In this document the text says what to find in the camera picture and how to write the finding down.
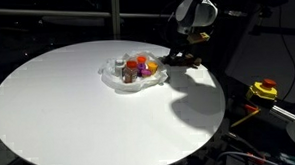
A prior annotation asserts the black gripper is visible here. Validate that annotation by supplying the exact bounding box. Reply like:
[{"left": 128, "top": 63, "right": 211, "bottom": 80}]
[{"left": 166, "top": 32, "right": 199, "bottom": 68}]

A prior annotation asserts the brown plush toy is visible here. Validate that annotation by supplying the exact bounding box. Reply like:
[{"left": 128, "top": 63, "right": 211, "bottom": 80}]
[{"left": 161, "top": 52, "right": 204, "bottom": 70}]

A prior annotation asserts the yellow lid dough tub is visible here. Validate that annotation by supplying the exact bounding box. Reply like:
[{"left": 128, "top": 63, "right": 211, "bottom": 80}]
[{"left": 147, "top": 60, "right": 159, "bottom": 75}]

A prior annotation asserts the magenta lid dough tub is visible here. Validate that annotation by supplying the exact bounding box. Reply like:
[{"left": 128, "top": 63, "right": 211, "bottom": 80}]
[{"left": 140, "top": 68, "right": 153, "bottom": 79}]

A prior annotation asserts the orange lid dough tub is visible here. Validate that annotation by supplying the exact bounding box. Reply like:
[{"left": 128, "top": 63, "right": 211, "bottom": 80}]
[{"left": 135, "top": 56, "right": 148, "bottom": 66}]

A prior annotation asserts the purple plastic cup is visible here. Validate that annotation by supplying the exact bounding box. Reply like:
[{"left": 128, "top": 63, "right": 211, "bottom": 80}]
[{"left": 136, "top": 63, "right": 147, "bottom": 77}]

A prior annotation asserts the red lid spice jar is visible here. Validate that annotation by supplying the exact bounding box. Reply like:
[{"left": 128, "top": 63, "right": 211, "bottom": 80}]
[{"left": 122, "top": 60, "right": 140, "bottom": 85}]

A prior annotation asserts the white lid pill bottle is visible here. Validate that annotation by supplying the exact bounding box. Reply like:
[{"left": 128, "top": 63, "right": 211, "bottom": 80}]
[{"left": 113, "top": 58, "right": 127, "bottom": 78}]

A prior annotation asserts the white plastic bag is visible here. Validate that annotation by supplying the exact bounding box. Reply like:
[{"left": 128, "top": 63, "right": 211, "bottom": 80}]
[{"left": 97, "top": 49, "right": 171, "bottom": 95}]

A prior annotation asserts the yellow pencil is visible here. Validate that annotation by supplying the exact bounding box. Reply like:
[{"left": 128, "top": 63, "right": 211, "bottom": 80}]
[{"left": 229, "top": 109, "right": 262, "bottom": 129}]

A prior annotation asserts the yellow red emergency stop button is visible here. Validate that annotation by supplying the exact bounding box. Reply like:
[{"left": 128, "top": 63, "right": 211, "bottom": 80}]
[{"left": 244, "top": 78, "right": 279, "bottom": 103}]

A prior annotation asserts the aluminium profile bar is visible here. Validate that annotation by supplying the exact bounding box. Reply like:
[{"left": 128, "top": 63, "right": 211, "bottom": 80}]
[{"left": 269, "top": 103, "right": 295, "bottom": 124}]

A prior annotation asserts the metal railing bar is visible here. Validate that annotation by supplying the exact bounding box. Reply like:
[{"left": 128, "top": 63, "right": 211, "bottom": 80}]
[{"left": 0, "top": 0, "right": 179, "bottom": 27}]

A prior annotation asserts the black hanging cable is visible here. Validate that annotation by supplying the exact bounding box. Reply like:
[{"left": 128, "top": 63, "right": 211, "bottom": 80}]
[{"left": 276, "top": 4, "right": 295, "bottom": 102}]

